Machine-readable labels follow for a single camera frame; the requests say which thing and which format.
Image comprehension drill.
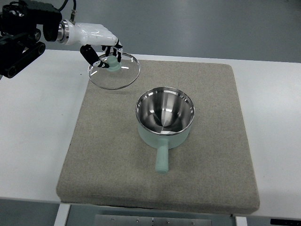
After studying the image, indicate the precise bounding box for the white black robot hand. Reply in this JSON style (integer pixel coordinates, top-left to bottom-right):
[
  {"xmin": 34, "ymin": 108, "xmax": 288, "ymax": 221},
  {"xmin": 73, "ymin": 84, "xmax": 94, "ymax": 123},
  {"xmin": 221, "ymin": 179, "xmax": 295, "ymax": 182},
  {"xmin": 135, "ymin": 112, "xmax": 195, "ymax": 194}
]
[{"xmin": 57, "ymin": 20, "xmax": 123, "ymax": 68}]

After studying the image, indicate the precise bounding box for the glass lid with green knob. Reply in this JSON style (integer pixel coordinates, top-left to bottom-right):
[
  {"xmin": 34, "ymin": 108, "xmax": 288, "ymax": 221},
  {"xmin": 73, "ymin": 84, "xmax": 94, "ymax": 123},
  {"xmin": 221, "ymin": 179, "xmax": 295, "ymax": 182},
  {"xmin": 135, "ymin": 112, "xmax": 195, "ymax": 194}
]
[{"xmin": 87, "ymin": 52, "xmax": 141, "ymax": 90}]

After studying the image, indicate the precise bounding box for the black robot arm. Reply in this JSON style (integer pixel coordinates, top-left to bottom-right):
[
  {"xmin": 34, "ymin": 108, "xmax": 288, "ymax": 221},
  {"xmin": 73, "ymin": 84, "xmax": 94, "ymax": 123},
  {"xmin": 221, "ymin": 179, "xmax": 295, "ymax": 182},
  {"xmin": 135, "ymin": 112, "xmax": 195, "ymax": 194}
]
[{"xmin": 0, "ymin": 0, "xmax": 62, "ymax": 78}]

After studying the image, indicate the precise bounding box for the mint green saucepan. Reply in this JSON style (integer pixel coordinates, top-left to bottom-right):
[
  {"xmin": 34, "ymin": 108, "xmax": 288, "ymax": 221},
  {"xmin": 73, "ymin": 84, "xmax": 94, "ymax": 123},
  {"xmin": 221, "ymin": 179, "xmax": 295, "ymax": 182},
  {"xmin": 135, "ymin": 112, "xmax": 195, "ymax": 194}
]
[{"xmin": 135, "ymin": 87, "xmax": 195, "ymax": 174}]

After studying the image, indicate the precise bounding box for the beige fabric mat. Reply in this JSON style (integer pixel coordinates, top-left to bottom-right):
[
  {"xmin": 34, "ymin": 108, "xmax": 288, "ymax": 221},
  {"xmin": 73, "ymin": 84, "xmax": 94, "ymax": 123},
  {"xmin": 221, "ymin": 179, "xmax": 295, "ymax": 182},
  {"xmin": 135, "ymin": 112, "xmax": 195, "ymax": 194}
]
[{"xmin": 56, "ymin": 60, "xmax": 260, "ymax": 214}]

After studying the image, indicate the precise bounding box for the black label strip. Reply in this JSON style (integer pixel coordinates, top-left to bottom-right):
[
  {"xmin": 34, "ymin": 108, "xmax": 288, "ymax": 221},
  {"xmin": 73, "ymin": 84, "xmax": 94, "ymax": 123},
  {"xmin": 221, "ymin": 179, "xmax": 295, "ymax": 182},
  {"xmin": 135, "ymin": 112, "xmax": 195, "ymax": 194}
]
[{"xmin": 270, "ymin": 218, "xmax": 301, "ymax": 226}]

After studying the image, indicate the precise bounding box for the metal base plate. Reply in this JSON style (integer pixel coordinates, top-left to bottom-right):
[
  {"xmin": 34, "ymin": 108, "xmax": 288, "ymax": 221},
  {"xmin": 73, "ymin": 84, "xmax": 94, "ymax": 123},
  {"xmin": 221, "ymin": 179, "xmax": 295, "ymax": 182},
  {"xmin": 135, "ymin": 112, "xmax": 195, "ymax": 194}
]
[{"xmin": 94, "ymin": 215, "xmax": 212, "ymax": 226}]

